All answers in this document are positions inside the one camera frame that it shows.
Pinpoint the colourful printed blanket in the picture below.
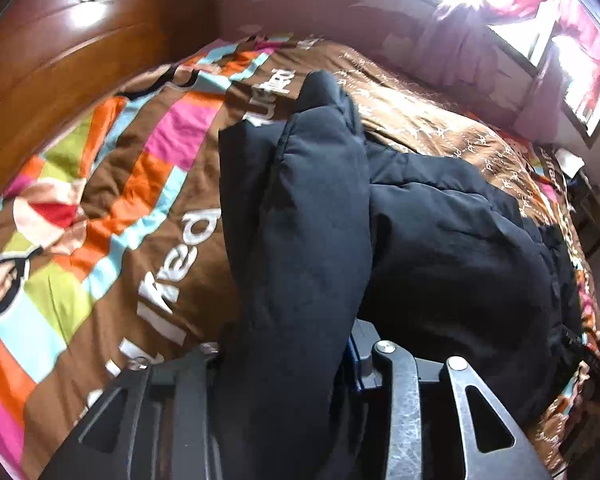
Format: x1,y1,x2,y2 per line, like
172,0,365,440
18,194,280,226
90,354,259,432
0,32,600,480

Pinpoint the black puffer jacket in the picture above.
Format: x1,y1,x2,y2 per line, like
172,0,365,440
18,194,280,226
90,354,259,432
217,70,588,480

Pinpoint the wooden headboard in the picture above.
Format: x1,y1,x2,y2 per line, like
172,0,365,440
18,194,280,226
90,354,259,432
0,0,216,211

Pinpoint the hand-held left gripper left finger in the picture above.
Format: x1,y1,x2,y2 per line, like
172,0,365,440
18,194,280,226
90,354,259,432
40,342,227,480

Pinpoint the pink curtain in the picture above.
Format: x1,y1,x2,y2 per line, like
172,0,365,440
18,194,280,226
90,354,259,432
415,0,600,126

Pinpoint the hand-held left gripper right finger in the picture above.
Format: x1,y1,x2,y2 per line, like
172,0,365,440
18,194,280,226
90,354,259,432
342,320,551,480

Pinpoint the dark bedside furniture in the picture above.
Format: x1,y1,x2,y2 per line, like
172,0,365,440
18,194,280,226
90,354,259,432
567,170,600,257

